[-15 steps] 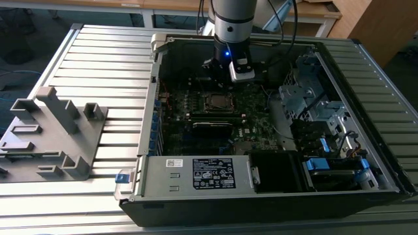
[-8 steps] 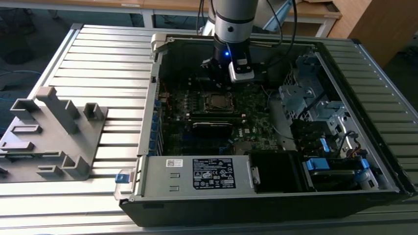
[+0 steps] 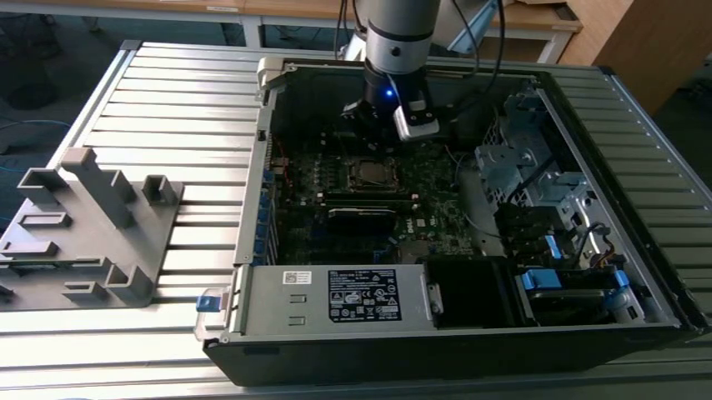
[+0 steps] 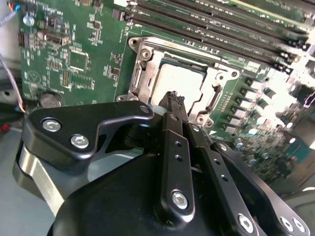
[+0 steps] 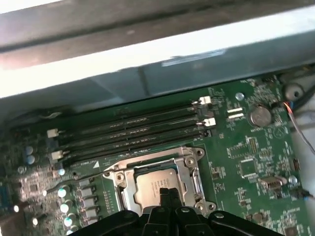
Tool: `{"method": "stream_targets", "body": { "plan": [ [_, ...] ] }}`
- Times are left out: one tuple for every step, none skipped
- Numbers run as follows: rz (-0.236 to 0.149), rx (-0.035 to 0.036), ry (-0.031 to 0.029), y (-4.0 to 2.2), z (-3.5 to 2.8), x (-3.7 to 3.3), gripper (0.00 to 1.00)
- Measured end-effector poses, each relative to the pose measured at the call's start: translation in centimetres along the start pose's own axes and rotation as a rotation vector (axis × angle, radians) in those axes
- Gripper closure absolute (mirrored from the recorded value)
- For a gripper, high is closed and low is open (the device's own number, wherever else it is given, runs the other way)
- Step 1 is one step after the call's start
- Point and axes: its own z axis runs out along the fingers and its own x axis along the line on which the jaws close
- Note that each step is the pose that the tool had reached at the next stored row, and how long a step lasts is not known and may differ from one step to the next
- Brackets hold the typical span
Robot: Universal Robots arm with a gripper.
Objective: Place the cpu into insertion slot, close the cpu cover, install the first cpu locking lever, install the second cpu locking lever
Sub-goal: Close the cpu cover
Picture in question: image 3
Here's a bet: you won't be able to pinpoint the metal socket cover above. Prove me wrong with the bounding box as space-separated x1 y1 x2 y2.
348 157 402 192

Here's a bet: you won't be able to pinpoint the cpu socket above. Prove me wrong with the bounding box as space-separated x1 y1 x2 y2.
344 157 406 193

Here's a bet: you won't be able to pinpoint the ram slot white clips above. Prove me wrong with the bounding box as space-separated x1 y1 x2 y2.
323 201 421 210
318 190 421 198

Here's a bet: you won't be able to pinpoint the beige case latch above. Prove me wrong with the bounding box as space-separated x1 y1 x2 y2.
254 56 286 102

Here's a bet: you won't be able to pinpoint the silver drive cage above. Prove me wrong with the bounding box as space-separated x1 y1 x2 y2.
475 91 633 268

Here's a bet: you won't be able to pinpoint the green motherboard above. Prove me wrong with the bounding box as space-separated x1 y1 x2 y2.
264 137 490 267

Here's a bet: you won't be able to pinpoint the black graphics card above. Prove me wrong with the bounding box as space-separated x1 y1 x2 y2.
324 206 401 251

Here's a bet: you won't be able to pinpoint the wooden cabinet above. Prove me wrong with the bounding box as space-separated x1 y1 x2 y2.
558 0 712 116

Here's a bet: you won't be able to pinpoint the silver power supply unit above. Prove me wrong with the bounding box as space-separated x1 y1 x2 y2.
219 262 435 337

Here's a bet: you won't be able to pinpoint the blue disk carrier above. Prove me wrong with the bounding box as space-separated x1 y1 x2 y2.
515 268 633 326

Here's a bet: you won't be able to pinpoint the blue case latch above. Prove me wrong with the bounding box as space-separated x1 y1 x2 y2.
191 286 234 339

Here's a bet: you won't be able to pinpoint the black hard disk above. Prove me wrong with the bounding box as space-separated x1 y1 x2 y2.
526 290 609 327

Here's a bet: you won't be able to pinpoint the grey parts rack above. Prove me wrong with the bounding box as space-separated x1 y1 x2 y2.
0 146 185 312

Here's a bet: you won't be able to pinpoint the black pc case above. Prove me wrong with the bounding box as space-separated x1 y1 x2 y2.
200 56 712 388

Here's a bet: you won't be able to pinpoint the green ram stick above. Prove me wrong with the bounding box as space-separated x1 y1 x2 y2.
8 260 104 271

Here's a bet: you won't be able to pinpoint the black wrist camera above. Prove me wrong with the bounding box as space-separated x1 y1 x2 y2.
340 98 382 127

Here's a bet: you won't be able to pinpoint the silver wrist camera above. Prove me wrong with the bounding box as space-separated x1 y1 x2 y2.
391 98 442 143

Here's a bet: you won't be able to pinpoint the thin black cable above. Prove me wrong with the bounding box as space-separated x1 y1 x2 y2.
450 0 482 80

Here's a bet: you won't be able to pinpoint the wooden desk white frame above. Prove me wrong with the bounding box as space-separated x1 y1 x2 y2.
0 0 250 48
243 0 584 64

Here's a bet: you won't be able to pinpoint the black plastic duct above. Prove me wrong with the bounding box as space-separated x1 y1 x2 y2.
422 254 523 331

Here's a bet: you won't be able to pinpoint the blue floor cable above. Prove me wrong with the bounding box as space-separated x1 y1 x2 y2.
0 117 73 174

